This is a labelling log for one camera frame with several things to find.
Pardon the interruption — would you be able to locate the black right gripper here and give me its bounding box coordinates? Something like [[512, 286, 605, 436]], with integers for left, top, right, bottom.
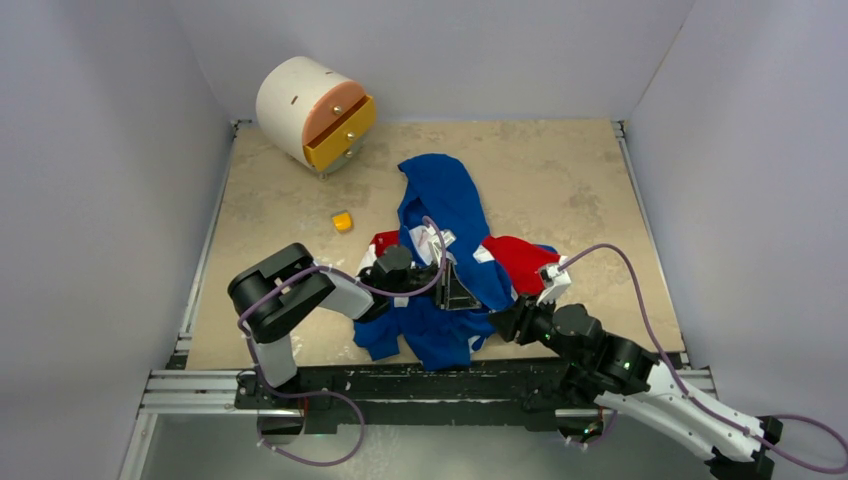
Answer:
[[485, 290, 587, 369]]

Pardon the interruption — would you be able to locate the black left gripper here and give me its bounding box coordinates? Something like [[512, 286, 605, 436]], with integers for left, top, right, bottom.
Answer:
[[387, 258, 480, 311]]

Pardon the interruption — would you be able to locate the blue white red jacket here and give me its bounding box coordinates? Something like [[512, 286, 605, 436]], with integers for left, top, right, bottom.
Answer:
[[353, 153, 565, 370]]

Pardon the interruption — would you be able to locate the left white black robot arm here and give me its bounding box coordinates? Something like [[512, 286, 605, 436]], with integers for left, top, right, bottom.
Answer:
[[227, 243, 482, 409]]

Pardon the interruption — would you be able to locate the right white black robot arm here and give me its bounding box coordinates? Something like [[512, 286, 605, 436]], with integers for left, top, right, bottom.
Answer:
[[488, 295, 783, 479]]

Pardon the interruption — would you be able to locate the small yellow grey block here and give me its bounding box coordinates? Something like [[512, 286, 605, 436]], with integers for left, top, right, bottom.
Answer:
[[331, 211, 354, 233]]

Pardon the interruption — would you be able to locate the round white drawer cabinet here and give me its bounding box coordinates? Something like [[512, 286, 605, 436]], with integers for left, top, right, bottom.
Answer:
[[255, 56, 377, 177]]

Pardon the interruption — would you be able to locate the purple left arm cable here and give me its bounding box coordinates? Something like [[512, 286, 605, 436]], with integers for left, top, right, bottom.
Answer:
[[237, 215, 450, 466]]

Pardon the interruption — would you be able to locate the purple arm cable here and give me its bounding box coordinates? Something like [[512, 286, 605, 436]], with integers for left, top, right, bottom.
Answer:
[[556, 243, 848, 476], [237, 215, 450, 466]]

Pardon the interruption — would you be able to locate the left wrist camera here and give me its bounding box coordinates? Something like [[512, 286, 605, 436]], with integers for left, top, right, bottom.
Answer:
[[425, 226, 456, 264]]

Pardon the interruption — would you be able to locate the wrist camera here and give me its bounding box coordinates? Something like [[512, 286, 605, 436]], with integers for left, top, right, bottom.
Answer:
[[425, 226, 456, 264], [537, 264, 572, 305]]

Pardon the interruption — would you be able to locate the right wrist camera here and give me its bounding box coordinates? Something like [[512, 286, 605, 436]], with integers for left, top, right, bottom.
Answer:
[[537, 264, 572, 305]]

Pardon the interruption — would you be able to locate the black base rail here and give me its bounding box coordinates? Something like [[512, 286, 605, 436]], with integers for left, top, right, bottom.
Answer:
[[234, 358, 613, 439]]

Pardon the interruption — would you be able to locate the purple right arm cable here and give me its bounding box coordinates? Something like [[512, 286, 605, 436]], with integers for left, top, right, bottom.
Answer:
[[556, 243, 848, 476]]

